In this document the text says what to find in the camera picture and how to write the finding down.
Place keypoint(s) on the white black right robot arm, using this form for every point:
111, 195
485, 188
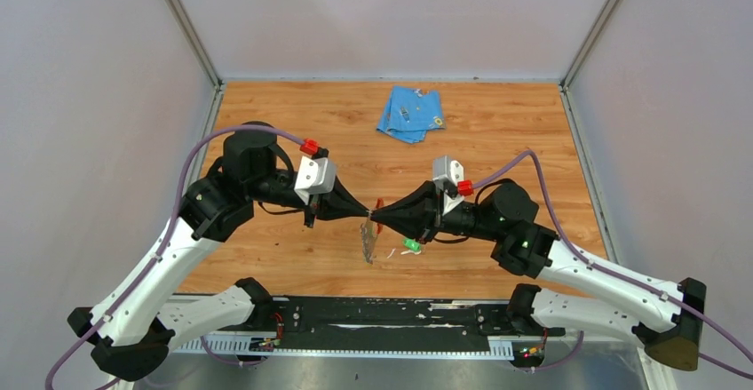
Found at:
653, 314

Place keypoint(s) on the metal keyring plate with spring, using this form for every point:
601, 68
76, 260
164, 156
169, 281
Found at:
370, 231

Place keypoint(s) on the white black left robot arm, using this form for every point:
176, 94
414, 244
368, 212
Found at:
132, 331

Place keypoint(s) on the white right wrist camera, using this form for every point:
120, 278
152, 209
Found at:
447, 173

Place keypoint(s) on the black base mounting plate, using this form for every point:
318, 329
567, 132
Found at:
435, 325

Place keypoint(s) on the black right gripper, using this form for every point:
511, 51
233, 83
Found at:
417, 214

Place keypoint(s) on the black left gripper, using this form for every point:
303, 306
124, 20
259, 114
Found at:
332, 204

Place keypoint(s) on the blue folded cloth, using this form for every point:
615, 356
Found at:
409, 114

